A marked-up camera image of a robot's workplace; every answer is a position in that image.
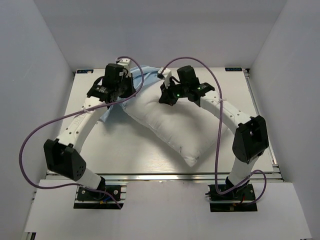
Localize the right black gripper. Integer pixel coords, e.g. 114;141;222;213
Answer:
159;78;188;107

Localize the white pillow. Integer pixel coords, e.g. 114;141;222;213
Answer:
123;81;219;167

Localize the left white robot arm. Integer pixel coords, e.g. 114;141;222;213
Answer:
43;60;136;200

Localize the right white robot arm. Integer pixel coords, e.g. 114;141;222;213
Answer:
157;65;269;200

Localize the left blue table label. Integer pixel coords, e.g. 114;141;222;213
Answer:
76;69;94;74

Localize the blue table label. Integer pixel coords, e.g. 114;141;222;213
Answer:
76;69;94;74
224;67;243;72

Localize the right blue table label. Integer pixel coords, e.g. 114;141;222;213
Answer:
224;67;243;72

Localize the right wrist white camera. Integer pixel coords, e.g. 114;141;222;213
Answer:
157;67;172;86

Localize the wrist white camera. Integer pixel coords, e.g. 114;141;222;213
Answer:
116;58;131;73
157;67;172;86

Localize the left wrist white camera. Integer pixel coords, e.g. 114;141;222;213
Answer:
116;58;131;73

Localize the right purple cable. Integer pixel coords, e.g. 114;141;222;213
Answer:
162;57;267;207

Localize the purple cable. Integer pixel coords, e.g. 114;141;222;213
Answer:
162;57;267;207
19;55;145;210

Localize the right aluminium side rail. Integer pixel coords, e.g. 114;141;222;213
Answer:
243;68;278;167

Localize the aluminium front rail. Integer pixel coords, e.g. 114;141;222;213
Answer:
45;172;284;182

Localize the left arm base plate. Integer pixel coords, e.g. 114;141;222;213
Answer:
73;184;127;210

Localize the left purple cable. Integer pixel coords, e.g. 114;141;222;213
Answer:
19;55;145;210

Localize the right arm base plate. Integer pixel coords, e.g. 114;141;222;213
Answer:
205;184;258;213

